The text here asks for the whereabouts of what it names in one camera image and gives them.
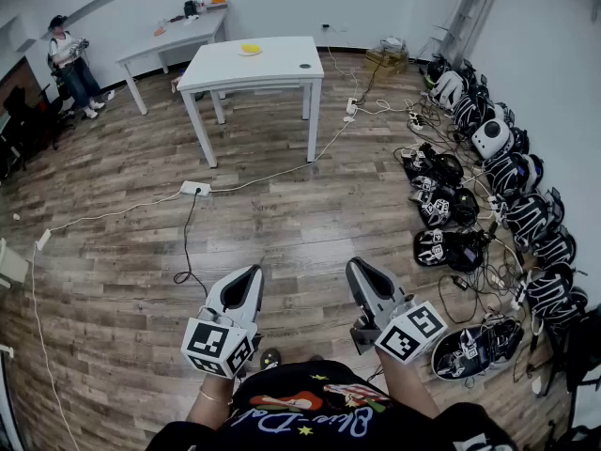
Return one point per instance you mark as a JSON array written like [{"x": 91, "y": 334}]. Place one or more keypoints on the white square table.
[{"x": 263, "y": 66}]

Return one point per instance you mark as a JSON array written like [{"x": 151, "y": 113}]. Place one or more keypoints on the person's black printed t-shirt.
[{"x": 319, "y": 421}]

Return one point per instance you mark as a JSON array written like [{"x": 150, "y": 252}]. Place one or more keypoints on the row of black striped helmets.
[{"x": 535, "y": 214}]

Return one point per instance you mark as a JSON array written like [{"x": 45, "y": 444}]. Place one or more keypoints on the plastic bag of items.
[{"x": 178, "y": 84}]

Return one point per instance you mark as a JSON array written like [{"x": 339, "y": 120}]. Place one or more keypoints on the long grey table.
[{"x": 188, "y": 33}]

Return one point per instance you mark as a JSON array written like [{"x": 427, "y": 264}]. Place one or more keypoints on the black office chair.
[{"x": 28, "y": 125}]

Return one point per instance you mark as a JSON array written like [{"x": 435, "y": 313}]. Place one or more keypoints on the person's black shoe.
[{"x": 271, "y": 359}]

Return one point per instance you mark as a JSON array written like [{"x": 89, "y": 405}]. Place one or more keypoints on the white device on box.
[{"x": 392, "y": 43}]

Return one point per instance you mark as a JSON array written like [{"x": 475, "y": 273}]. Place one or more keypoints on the black bag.
[{"x": 190, "y": 8}]

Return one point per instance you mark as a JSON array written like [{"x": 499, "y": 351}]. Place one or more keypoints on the black metal stand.
[{"x": 577, "y": 374}]

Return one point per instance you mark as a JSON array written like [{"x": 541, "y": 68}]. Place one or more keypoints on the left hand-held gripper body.
[{"x": 206, "y": 346}]

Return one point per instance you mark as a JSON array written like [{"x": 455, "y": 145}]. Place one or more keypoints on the green black helmet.
[{"x": 434, "y": 73}]

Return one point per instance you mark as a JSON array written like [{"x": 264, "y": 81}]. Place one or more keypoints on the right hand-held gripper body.
[{"x": 408, "y": 336}]

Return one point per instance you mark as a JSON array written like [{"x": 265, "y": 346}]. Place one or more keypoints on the yellow banana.
[{"x": 250, "y": 48}]

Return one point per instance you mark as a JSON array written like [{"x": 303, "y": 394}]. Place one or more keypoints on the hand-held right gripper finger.
[
  {"x": 394, "y": 287},
  {"x": 361, "y": 294}
]

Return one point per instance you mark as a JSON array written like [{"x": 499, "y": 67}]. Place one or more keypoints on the white grey helmet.
[{"x": 448, "y": 89}]

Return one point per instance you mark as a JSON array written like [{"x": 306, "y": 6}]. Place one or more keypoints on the small white plate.
[{"x": 160, "y": 31}]

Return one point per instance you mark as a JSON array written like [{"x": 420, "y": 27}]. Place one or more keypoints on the black tray of gripper gear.
[
  {"x": 436, "y": 165},
  {"x": 446, "y": 249},
  {"x": 446, "y": 205},
  {"x": 474, "y": 348}
]

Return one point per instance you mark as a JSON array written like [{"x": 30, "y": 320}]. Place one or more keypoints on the white round helmet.
[{"x": 490, "y": 138}]

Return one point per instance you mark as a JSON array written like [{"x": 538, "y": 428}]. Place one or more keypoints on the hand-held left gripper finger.
[
  {"x": 258, "y": 294},
  {"x": 217, "y": 289}
]

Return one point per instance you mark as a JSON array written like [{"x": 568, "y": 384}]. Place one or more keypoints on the cardboard box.
[{"x": 387, "y": 63}]

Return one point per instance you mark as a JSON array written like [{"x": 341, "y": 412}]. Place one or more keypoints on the white power strip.
[
  {"x": 351, "y": 105},
  {"x": 415, "y": 120},
  {"x": 195, "y": 189},
  {"x": 43, "y": 240}
]

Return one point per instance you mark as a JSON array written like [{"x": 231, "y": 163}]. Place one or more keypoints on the person's left forearm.
[{"x": 209, "y": 409}]

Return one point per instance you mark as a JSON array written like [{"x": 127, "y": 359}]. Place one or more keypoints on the person's right forearm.
[{"x": 408, "y": 388}]

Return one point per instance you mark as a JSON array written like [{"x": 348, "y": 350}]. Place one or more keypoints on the metal ladder rack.
[{"x": 469, "y": 12}]

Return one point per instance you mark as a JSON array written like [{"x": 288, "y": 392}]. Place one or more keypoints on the clear plate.
[{"x": 244, "y": 54}]

